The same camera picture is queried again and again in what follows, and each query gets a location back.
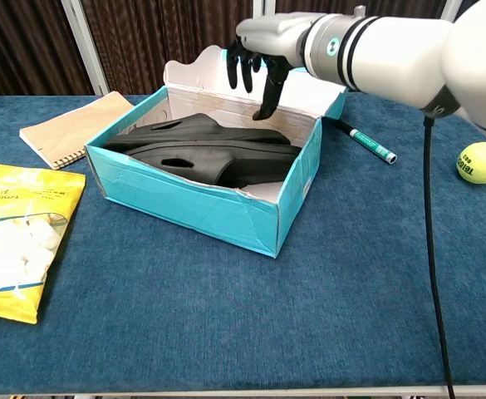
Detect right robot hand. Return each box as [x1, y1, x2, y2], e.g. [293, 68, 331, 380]
[225, 12, 325, 122]

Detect black rubber slipper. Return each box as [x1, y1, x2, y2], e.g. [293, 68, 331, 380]
[124, 140, 303, 188]
[103, 112, 292, 153]

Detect turquoise cardboard shoe box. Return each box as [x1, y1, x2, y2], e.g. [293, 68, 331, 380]
[84, 45, 348, 259]

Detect dark pleated partition panel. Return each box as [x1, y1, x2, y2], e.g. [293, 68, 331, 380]
[262, 0, 463, 20]
[0, 0, 105, 105]
[61, 0, 265, 96]

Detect green and black marker pen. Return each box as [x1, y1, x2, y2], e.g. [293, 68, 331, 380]
[334, 119, 398, 165]

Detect brown spiral notebook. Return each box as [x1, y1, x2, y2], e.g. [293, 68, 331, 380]
[19, 91, 135, 171]

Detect yellow tennis ball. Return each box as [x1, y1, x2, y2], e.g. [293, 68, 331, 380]
[456, 141, 486, 185]

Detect blue table cloth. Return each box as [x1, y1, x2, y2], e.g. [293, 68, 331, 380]
[0, 93, 486, 394]

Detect yellow marshmallow bag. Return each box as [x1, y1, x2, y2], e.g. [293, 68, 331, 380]
[0, 160, 86, 325]

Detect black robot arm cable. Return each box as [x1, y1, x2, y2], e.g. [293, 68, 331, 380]
[423, 111, 458, 399]

